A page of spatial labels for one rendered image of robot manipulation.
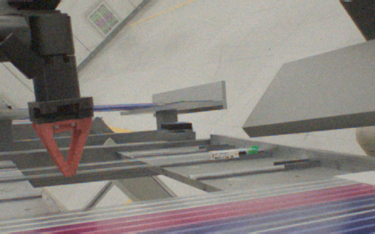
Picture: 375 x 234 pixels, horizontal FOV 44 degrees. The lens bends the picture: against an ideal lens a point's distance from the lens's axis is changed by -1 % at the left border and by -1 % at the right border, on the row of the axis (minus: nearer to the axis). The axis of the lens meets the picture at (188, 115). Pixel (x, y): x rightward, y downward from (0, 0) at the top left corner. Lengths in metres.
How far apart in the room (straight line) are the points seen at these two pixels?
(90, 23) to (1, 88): 1.90
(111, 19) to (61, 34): 8.10
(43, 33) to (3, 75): 7.66
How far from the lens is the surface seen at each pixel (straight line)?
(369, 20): 1.58
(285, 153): 0.73
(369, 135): 1.45
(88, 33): 8.55
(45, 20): 0.60
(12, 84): 8.26
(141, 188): 1.10
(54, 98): 0.60
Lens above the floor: 1.11
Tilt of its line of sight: 20 degrees down
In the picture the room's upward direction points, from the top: 43 degrees counter-clockwise
